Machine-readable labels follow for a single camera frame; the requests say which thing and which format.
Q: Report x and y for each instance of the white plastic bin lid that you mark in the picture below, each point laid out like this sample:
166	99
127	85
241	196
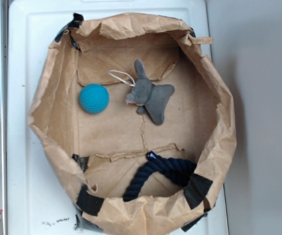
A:
36	202

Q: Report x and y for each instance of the brown paper bag tray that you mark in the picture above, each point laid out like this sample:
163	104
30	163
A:
125	174

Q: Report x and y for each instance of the blue dimpled ball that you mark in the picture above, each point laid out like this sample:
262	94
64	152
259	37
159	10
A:
94	98

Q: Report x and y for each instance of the grey plush elephant toy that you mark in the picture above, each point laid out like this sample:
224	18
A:
151	99

